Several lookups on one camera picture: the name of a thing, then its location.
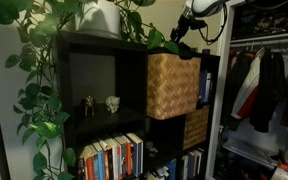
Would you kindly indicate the white and red jacket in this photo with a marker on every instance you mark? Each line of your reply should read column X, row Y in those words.
column 247, row 90

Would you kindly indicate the dark book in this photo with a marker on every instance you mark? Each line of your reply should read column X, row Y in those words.
column 81, row 170

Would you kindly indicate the red book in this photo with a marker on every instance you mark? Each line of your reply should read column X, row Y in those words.
column 89, row 166

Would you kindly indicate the black object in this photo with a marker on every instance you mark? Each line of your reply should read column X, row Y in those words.
column 188, row 55
column 184, row 49

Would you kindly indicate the blue cup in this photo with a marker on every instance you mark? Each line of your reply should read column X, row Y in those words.
column 206, row 51

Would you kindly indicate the black jacket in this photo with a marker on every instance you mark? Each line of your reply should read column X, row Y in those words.
column 267, row 100
column 233, row 96

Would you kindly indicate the black cube bookshelf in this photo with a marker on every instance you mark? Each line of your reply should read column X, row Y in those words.
column 130, row 83

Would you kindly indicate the low white shelf board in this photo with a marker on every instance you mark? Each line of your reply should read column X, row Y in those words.
column 247, row 151

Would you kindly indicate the woven bamboo storage box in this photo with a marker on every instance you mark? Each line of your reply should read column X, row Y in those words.
column 197, row 128
column 172, row 86

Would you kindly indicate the white book maroon band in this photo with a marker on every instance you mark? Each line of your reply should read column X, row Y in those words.
column 209, row 87

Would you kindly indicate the orange hanger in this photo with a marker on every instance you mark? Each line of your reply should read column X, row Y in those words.
column 249, row 55

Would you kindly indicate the white pebble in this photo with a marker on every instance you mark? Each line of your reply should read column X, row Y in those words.
column 153, row 150
column 151, row 155
column 149, row 144

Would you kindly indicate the white elephant figurine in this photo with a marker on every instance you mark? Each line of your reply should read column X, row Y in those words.
column 112, row 104

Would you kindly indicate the orange tool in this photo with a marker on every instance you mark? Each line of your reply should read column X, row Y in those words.
column 283, row 165

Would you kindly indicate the white closet door frame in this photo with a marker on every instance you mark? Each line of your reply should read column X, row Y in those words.
column 224, row 36

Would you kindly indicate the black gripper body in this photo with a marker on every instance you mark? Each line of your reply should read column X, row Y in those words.
column 185, row 24

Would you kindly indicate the blue book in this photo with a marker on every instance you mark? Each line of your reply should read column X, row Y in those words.
column 99, row 163
column 123, row 156
column 191, row 166
column 171, row 170

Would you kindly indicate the left row of books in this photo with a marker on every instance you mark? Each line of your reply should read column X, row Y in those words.
column 136, row 153

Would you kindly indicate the white book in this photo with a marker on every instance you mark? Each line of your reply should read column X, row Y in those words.
column 160, row 174
column 184, row 168
column 112, row 156
column 197, row 163

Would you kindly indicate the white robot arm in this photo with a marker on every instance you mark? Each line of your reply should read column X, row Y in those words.
column 207, row 6

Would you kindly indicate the blue Circuits textbook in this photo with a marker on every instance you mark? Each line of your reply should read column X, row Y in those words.
column 202, row 86

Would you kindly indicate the dark picture box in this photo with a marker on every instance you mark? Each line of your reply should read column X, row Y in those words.
column 264, row 18

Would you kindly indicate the green pothos plant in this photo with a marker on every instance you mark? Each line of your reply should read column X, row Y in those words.
column 45, row 128

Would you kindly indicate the white closet shelf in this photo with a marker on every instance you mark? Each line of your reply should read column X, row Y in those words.
column 267, row 37

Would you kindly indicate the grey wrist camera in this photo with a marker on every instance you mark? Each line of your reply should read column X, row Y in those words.
column 200, row 24

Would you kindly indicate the white item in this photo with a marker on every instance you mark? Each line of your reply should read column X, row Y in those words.
column 284, row 175

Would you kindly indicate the white plant pot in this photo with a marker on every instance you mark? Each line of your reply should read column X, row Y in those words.
column 99, row 20

